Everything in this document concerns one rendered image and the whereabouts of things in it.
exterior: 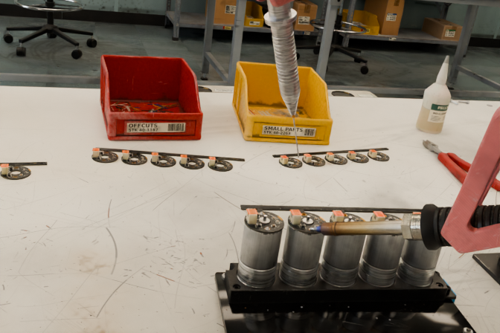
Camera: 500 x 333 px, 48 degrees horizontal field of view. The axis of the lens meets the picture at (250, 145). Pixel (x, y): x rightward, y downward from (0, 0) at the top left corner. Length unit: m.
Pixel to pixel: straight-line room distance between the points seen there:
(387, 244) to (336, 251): 0.03
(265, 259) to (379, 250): 0.08
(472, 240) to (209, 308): 0.17
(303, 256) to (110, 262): 0.14
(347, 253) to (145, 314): 0.13
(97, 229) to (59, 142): 0.17
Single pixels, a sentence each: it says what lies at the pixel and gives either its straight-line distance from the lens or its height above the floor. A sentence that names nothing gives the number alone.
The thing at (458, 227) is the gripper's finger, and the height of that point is 0.86.
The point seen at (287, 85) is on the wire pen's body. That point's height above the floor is 0.91.
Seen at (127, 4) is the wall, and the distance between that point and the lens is 4.76.
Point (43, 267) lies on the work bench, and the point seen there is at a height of 0.75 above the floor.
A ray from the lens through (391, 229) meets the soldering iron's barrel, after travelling 0.33.
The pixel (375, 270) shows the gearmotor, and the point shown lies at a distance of 0.39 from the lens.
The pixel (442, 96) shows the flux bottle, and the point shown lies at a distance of 0.76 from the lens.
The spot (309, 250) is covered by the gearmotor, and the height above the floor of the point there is 0.80.
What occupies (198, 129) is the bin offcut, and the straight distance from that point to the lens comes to 0.61.
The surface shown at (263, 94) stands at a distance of 0.74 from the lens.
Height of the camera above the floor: 0.99
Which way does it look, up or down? 23 degrees down
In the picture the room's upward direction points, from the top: 8 degrees clockwise
